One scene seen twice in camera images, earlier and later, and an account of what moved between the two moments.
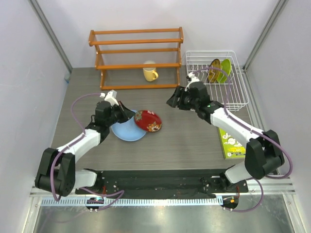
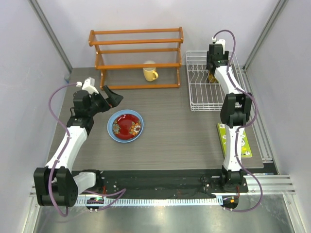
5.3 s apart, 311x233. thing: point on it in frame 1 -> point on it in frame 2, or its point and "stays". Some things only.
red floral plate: (147, 121) -> (126, 126)
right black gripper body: (187, 102) -> (225, 56)
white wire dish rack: (221, 73) stays
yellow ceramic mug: (150, 74) stays
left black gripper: (126, 113) -> (113, 99)
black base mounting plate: (138, 183) stays
